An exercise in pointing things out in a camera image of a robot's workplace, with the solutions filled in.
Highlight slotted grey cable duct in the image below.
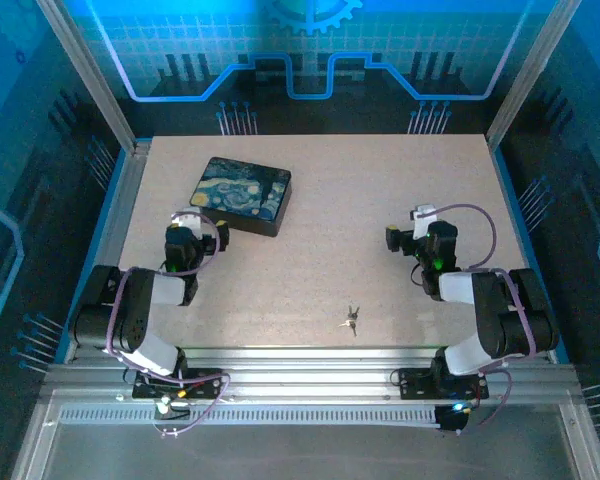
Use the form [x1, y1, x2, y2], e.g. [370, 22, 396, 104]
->
[58, 406, 442, 427]

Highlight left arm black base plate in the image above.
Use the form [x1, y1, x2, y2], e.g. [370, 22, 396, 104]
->
[131, 367, 225, 401]

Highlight aluminium side rail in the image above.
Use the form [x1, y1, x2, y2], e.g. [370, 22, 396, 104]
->
[62, 139, 155, 362]

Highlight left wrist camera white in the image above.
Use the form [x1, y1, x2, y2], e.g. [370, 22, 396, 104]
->
[171, 208, 205, 238]

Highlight aluminium frame post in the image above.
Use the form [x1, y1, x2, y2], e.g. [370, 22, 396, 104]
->
[485, 0, 584, 150]
[35, 0, 139, 154]

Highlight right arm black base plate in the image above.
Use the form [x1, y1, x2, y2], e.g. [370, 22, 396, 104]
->
[396, 367, 490, 401]

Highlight black controller box with light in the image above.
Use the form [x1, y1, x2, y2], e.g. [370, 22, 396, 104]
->
[433, 402, 470, 435]

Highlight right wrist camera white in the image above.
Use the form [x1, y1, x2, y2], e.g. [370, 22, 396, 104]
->
[410, 203, 437, 240]

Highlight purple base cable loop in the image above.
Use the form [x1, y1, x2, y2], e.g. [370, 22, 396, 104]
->
[152, 372, 231, 439]
[472, 360, 515, 432]

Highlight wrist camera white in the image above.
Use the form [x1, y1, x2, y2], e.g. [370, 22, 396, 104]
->
[171, 208, 205, 238]
[410, 203, 437, 240]

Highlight black box with painted lid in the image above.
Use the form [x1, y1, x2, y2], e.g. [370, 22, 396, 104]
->
[188, 156, 293, 239]

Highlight aluminium front rail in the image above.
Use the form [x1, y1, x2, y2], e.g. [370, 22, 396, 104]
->
[43, 346, 582, 407]

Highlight silver key bunch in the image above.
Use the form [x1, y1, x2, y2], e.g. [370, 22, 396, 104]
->
[337, 304, 362, 338]

